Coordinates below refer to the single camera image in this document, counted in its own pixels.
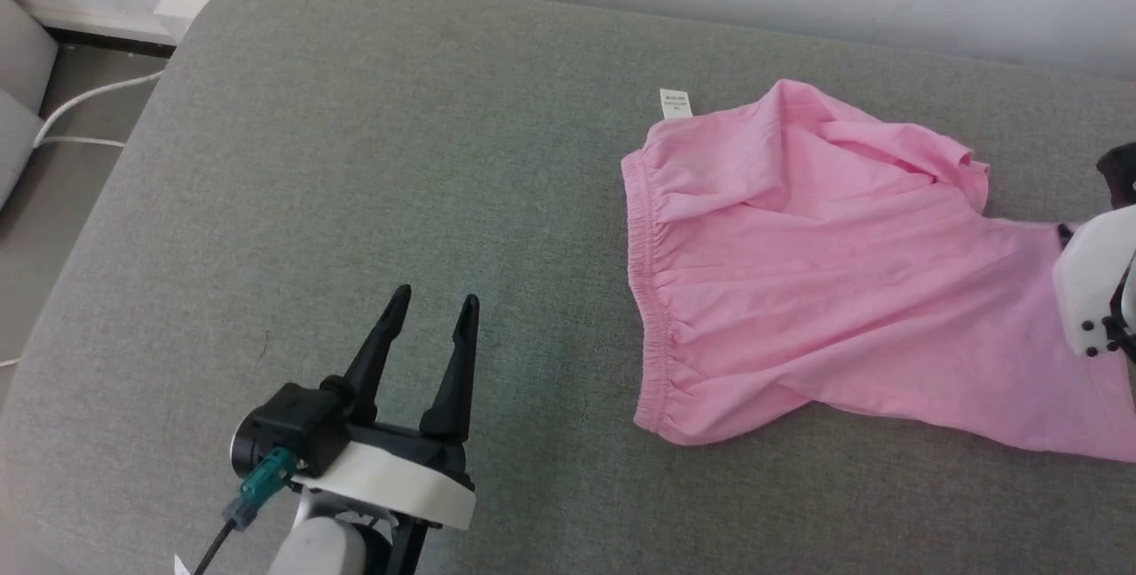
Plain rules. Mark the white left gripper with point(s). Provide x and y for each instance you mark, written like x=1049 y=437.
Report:
x=399 y=477

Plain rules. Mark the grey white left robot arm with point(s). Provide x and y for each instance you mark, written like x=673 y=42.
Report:
x=319 y=553

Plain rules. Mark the grey upholstered furniture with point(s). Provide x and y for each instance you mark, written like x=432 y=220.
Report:
x=18 y=69

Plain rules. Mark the black left wrist motor cylinder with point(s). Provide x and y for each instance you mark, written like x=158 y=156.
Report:
x=241 y=451

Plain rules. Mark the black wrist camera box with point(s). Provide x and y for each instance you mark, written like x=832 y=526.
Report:
x=1120 y=171
x=302 y=420

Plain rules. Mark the pink cloth garment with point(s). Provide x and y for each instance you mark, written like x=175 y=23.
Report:
x=843 y=291

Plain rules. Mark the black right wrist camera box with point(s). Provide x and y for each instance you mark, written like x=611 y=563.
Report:
x=1120 y=171

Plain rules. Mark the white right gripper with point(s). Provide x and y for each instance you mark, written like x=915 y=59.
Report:
x=1092 y=273

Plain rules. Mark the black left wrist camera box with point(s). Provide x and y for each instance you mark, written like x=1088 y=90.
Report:
x=302 y=420

